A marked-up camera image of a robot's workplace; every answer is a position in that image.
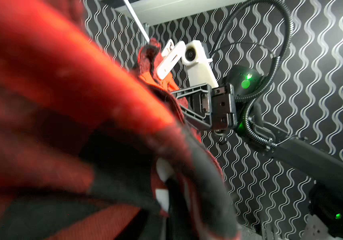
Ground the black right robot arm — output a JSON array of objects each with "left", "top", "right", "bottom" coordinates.
[{"left": 160, "top": 1, "right": 343, "bottom": 240}]

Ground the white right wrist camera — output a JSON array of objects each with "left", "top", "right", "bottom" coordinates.
[{"left": 181, "top": 40, "right": 219, "bottom": 88}]

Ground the red black plaid shirt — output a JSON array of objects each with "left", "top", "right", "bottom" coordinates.
[{"left": 0, "top": 1, "right": 241, "bottom": 240}]

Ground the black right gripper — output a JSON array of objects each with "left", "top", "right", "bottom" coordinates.
[{"left": 171, "top": 84, "right": 237, "bottom": 131}]

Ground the beige clothespin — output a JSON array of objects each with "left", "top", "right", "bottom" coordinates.
[{"left": 156, "top": 39, "right": 186, "bottom": 80}]

